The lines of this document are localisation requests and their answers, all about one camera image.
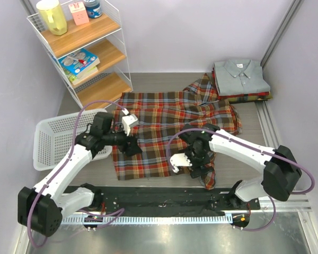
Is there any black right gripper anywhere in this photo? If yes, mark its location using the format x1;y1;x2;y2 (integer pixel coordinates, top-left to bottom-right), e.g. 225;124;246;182
179;145;215;178

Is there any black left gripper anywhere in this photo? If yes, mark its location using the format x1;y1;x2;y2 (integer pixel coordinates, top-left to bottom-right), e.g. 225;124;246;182
103;124;142;156

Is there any brown red plaid shirt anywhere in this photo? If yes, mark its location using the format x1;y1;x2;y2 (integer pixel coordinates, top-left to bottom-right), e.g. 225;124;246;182
112;74;242;180

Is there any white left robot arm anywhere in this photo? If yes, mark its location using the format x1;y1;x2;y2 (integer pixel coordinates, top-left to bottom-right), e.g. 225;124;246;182
17;110;142;237

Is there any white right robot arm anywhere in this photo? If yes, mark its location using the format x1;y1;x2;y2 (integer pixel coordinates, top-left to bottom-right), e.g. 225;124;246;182
170;124;302;209

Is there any white plastic basket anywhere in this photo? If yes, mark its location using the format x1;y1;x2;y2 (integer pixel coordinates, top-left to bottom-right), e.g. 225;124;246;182
33;108;112;171

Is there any green book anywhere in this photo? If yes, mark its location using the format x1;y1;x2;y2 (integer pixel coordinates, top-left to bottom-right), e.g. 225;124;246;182
62;67;98;86

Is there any folded grey shirt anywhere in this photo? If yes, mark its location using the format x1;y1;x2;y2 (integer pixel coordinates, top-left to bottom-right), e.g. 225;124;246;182
214;59;270;96

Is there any blue book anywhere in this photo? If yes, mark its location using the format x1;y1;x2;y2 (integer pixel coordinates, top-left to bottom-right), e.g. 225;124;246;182
59;48;100;75

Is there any blue white jar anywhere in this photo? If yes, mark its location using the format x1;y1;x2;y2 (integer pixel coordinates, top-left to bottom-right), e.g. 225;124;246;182
83;0;102;19

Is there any pink box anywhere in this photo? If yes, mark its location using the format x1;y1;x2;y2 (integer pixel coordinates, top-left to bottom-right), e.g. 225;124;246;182
68;1;89;26

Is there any yellow pitcher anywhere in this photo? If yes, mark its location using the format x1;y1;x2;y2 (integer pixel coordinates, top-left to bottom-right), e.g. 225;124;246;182
36;0;67;36

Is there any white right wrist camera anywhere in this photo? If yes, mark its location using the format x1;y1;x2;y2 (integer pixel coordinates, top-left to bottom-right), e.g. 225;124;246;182
169;153;192;174

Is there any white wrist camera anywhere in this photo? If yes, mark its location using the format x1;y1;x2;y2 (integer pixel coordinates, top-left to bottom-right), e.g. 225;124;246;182
169;153;192;174
121;108;139;136

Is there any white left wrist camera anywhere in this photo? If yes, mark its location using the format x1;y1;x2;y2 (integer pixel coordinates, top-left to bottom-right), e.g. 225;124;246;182
121;108;139;136

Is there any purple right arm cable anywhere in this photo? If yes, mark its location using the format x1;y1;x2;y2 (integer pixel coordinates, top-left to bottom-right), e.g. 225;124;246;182
166;128;315;232

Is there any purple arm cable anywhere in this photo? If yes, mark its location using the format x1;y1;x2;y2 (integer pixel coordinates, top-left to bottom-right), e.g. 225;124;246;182
166;128;315;232
28;100;129;248

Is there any white slotted cable duct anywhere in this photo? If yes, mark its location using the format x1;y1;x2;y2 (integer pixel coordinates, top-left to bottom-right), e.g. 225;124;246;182
61;213;233;225

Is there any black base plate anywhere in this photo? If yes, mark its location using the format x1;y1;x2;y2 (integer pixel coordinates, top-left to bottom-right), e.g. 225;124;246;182
82;186;260;217

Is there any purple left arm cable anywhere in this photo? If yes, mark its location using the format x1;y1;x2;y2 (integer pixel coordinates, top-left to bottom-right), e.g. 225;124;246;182
28;100;129;248

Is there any white wire wooden shelf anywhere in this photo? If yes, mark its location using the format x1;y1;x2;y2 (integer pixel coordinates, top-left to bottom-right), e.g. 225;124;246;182
27;1;133;109

